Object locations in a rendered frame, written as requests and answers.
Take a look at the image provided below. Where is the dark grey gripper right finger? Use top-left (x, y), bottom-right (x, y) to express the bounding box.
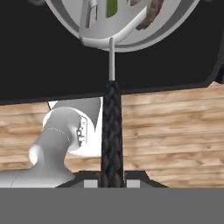
top-left (123, 170), bottom-right (170, 189)

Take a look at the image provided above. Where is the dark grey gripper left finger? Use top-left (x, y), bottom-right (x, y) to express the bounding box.
top-left (55, 170), bottom-right (102, 189)

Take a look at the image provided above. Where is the black-handled metal spatula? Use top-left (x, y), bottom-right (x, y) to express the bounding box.
top-left (79, 0), bottom-right (149, 189)

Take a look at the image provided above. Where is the silver metal pot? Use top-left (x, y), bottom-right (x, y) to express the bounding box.
top-left (43, 0), bottom-right (202, 54)

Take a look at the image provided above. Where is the brown mushroom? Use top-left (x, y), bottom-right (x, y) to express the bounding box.
top-left (135, 0), bottom-right (161, 32)

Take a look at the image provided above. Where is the green cucumber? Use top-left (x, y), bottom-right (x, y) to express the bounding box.
top-left (106, 0), bottom-right (119, 18)

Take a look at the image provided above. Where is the white and grey round object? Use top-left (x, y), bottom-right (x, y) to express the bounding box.
top-left (0, 97), bottom-right (104, 189)

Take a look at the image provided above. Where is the black hob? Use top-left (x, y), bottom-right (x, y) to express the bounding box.
top-left (0, 0), bottom-right (224, 107)

